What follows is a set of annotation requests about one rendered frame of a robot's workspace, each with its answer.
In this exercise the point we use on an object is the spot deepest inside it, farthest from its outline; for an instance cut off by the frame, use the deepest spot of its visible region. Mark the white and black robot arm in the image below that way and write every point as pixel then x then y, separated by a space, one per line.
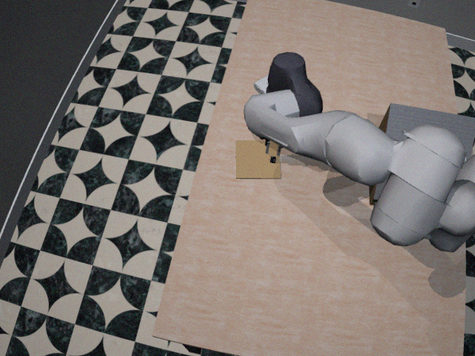
pixel 420 199

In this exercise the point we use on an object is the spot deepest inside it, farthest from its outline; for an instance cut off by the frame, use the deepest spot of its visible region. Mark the tan square mat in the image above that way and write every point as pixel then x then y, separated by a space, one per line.
pixel 252 162

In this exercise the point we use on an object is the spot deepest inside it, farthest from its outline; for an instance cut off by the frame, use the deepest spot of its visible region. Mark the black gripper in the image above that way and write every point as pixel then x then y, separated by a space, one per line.
pixel 267 146

